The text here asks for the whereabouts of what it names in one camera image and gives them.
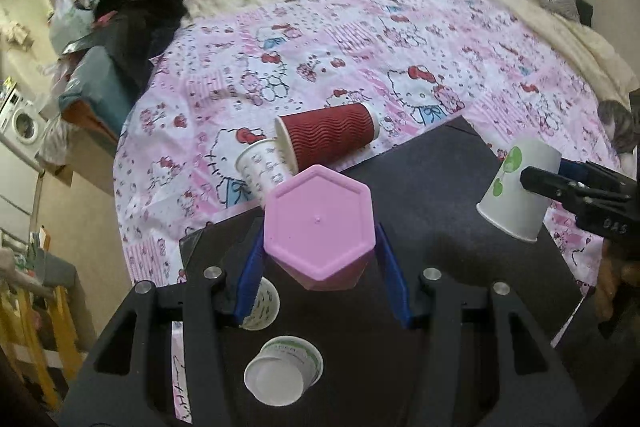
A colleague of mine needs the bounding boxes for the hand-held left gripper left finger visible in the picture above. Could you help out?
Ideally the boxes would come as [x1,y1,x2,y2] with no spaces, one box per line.
[60,223,267,427]

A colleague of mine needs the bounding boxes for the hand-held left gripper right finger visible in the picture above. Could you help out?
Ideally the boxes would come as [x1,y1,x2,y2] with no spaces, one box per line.
[375,222,589,427]

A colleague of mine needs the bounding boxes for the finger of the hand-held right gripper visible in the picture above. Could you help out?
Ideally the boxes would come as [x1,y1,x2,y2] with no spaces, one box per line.
[558,158,601,182]
[520,166,583,208]

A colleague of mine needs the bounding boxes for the white paper cup green leaves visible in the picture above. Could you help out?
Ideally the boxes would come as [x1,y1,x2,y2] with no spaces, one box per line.
[476,138,562,243]

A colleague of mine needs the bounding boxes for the pink hexagonal plastic cup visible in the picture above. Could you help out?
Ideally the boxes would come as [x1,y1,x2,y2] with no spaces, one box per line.
[263,165,377,292]

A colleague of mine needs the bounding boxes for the white paper cup green script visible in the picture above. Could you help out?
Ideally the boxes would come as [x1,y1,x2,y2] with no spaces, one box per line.
[239,278,281,332]

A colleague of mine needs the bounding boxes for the white paper cup green band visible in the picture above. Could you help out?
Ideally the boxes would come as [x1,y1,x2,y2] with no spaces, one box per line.
[243,335,324,407]

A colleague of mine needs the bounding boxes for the white paper cup pink print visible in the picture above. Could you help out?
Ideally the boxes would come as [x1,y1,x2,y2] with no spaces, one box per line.
[235,138,296,211]

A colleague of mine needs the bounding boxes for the red ribbed paper cup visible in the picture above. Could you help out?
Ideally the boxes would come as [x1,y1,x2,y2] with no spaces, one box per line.
[274,103,381,172]

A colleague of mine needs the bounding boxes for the person's right hand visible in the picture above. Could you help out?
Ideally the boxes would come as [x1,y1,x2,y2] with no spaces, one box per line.
[594,239,640,324]

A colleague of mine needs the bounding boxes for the tabby cat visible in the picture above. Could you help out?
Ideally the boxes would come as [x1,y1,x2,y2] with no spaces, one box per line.
[597,99,640,156]

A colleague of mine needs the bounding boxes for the black board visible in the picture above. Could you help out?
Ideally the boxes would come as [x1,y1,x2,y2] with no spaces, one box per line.
[179,114,597,427]

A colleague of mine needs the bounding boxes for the yellow wooden stool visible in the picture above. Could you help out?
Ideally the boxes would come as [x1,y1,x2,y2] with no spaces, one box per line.
[0,281,84,410]

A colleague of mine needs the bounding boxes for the pink cartoon printed blanket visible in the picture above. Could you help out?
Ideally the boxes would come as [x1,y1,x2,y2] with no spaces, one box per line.
[112,0,622,425]

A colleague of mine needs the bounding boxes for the grey blue bag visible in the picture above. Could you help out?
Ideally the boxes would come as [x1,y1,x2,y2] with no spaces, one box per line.
[58,46,138,144]

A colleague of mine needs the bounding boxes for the white washing machine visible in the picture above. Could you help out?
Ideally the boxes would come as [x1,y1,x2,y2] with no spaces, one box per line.
[0,88,49,168]

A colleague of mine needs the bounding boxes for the white plastic bag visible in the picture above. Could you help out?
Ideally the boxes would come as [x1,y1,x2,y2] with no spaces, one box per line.
[48,0,97,54]

